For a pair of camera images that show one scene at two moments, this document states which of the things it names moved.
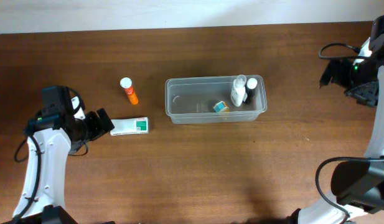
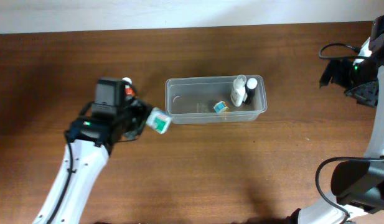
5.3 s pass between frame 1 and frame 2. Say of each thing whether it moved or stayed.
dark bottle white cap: stayed
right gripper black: stayed
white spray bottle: stayed
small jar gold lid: stayed
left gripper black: moved
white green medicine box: moved
